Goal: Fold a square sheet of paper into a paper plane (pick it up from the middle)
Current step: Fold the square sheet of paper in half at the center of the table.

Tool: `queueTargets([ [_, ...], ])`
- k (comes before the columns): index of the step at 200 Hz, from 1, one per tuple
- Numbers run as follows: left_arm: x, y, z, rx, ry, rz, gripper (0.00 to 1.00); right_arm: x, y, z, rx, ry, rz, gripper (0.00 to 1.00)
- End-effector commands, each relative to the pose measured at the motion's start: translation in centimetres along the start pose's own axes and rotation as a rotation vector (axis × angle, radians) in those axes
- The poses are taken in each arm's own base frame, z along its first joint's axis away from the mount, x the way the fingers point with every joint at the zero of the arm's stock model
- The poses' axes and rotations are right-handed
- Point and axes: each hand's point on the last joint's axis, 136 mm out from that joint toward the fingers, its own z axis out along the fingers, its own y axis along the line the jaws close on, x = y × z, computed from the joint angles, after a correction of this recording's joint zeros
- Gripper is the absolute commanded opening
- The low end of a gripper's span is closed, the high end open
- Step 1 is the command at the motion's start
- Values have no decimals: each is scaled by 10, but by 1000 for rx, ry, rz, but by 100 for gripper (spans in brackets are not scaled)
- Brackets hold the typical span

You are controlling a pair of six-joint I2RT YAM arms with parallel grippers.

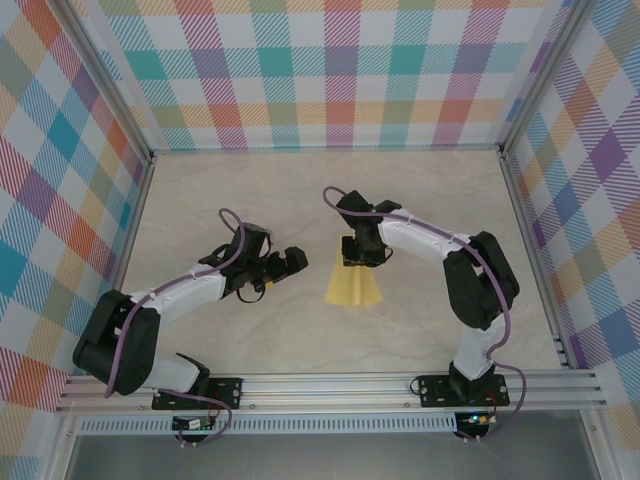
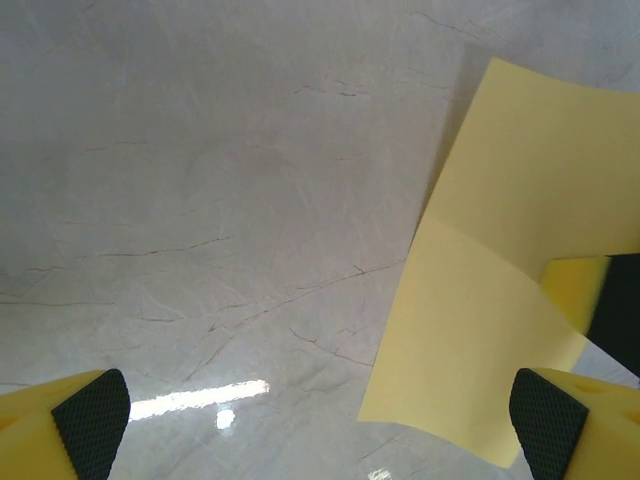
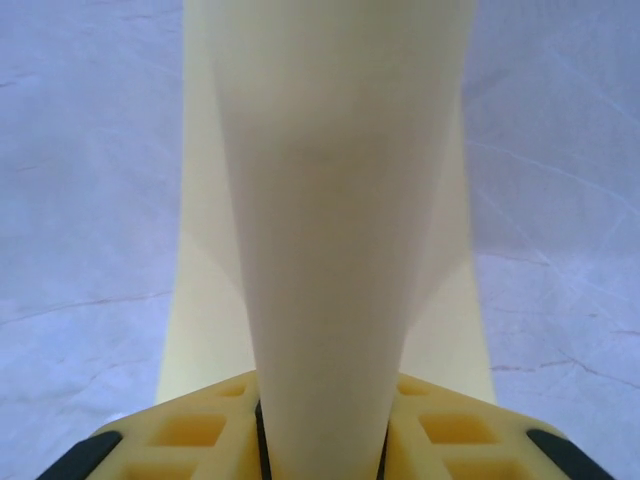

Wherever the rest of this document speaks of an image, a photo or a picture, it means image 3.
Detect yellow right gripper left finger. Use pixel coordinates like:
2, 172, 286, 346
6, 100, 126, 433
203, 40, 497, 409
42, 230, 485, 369
44, 372, 274, 480

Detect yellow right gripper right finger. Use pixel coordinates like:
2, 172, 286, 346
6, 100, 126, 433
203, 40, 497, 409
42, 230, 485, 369
379, 372, 601, 480

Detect yellow cloth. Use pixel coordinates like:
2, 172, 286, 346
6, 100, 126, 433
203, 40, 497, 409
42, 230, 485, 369
152, 0, 499, 480

